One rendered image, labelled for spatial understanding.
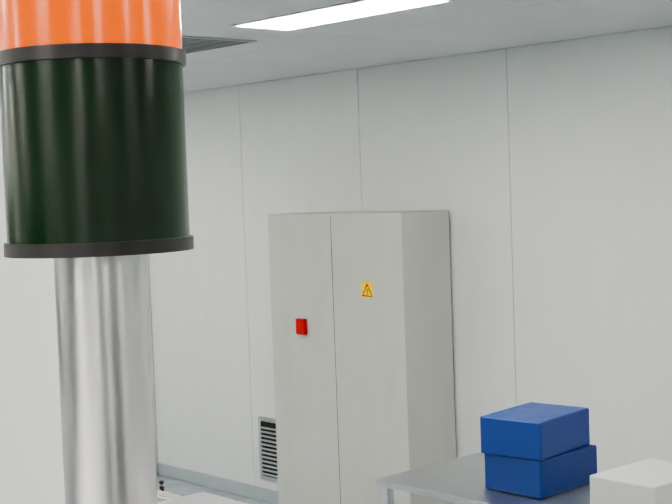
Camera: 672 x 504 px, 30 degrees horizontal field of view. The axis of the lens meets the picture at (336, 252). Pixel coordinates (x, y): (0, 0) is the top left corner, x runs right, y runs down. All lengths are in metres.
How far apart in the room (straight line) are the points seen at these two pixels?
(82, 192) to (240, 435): 8.87
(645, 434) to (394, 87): 2.60
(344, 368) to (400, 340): 0.52
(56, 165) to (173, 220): 0.03
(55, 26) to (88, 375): 0.09
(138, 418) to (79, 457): 0.02
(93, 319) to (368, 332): 7.07
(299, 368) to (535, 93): 2.30
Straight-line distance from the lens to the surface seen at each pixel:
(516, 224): 7.12
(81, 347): 0.34
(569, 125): 6.88
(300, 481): 8.06
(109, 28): 0.33
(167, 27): 0.34
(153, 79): 0.33
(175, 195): 0.33
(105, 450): 0.34
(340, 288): 7.54
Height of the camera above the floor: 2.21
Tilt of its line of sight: 3 degrees down
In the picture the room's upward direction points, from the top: 2 degrees counter-clockwise
